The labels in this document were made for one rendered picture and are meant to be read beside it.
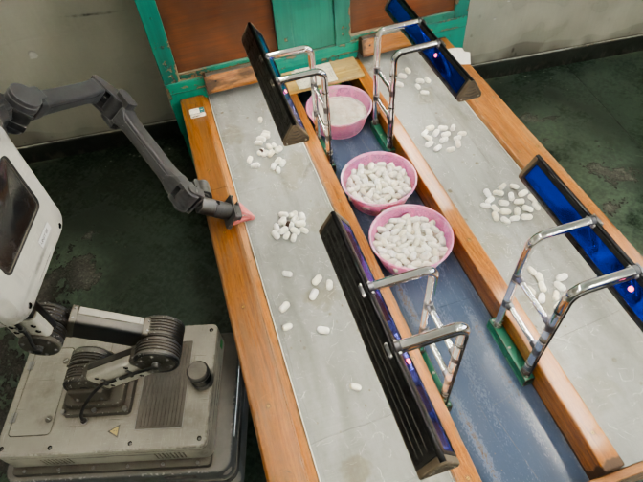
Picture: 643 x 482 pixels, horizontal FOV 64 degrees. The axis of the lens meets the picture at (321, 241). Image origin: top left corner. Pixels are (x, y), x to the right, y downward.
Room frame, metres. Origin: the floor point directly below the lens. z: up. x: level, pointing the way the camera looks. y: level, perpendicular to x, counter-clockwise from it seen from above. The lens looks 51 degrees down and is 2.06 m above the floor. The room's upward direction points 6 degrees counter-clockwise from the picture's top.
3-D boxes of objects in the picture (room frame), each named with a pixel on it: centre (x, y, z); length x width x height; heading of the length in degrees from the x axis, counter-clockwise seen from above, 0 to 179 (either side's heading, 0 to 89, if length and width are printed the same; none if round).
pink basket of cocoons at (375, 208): (1.29, -0.22, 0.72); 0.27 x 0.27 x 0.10
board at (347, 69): (1.93, -0.08, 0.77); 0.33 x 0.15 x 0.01; 103
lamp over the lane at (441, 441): (0.55, -0.10, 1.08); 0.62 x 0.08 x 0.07; 13
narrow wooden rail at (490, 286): (1.17, -0.42, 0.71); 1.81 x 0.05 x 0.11; 13
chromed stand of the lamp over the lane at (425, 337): (0.56, -0.18, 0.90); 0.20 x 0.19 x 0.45; 13
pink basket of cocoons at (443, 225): (1.02, -0.28, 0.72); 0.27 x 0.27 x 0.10
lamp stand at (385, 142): (1.59, -0.36, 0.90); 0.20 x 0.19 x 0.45; 13
